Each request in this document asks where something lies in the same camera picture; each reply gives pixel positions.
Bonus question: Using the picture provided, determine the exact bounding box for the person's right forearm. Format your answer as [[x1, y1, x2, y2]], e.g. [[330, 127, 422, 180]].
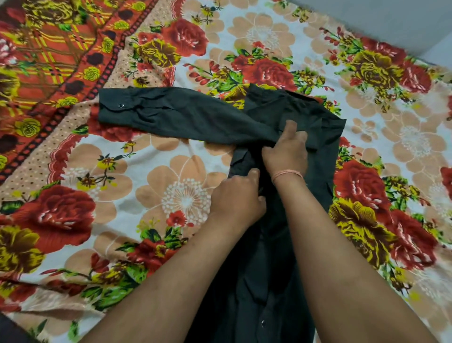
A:
[[274, 173, 438, 343]]

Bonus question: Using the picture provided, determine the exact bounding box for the dark green shirt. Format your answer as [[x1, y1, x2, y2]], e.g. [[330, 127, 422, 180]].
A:
[[98, 83, 347, 343]]

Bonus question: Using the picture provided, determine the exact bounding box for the person's left forearm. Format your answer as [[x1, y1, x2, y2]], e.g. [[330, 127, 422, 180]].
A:
[[81, 215, 248, 343]]

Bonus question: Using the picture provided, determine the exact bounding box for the person's right hand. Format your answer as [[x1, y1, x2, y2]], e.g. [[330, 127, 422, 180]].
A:
[[261, 120, 309, 180]]

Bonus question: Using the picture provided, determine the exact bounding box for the person's left hand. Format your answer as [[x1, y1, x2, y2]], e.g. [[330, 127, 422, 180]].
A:
[[207, 168, 267, 236]]

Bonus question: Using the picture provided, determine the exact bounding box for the pink thread bracelet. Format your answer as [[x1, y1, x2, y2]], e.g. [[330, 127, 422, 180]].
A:
[[271, 169, 305, 184]]

